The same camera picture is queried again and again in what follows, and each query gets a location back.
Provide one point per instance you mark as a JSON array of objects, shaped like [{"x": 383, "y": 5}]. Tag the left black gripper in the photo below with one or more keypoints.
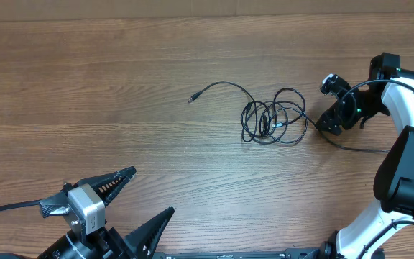
[{"x": 111, "y": 246}]

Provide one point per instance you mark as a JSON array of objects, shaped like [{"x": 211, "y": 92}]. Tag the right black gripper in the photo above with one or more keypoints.
[{"x": 337, "y": 111}]

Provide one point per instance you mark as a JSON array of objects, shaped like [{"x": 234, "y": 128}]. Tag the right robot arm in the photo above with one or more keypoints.
[{"x": 391, "y": 92}]

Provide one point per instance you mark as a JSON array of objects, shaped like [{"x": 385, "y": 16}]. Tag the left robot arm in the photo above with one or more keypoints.
[{"x": 73, "y": 244}]

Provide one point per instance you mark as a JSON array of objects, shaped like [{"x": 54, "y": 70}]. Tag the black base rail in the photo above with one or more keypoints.
[{"x": 290, "y": 253}]

